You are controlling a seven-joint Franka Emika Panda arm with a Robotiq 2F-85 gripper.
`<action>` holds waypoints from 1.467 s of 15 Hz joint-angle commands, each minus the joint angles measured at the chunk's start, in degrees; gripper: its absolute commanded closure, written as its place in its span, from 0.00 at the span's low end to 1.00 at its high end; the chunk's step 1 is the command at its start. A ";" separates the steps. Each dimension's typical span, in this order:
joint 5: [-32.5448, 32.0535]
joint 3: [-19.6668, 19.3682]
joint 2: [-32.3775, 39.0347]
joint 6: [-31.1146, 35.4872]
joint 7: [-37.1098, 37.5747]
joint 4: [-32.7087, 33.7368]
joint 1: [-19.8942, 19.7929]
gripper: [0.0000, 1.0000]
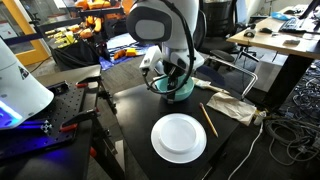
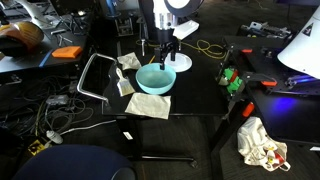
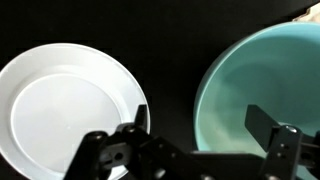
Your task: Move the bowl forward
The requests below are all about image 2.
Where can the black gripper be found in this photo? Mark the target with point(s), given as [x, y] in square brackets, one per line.
[165, 37]

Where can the teal bowl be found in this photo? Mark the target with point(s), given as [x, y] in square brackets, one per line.
[155, 80]

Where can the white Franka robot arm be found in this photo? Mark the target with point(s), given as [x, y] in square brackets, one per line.
[300, 46]

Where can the white round plate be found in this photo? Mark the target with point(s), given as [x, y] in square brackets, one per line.
[181, 63]

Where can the yellow pencil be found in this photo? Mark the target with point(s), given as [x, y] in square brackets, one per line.
[152, 59]

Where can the white rectangular box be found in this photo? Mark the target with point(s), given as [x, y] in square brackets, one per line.
[186, 29]

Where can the crumpled beige cloth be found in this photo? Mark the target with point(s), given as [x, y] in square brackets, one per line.
[129, 61]

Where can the paintbrush with pale bristles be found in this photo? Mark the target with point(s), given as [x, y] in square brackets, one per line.
[125, 85]

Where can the flat beige cloth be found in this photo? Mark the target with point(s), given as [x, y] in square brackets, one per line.
[149, 105]

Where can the green plastic object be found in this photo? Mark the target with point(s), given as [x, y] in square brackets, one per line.
[232, 80]

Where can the orange clamp grip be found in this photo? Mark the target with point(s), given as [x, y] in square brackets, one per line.
[248, 109]

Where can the orange foam block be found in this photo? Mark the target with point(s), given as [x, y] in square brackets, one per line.
[67, 52]

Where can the grey electronics device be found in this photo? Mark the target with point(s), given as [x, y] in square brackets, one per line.
[265, 30]

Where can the black perforated breadboard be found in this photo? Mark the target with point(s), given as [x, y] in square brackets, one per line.
[283, 75]

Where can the white tote bag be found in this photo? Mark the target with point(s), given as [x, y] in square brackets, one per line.
[260, 143]

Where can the blue upholstered chair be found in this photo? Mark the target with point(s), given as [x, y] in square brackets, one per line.
[73, 163]

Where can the orange brown helmet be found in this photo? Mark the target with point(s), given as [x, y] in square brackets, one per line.
[21, 35]

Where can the black table leg frame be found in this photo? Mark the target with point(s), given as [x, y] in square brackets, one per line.
[150, 146]

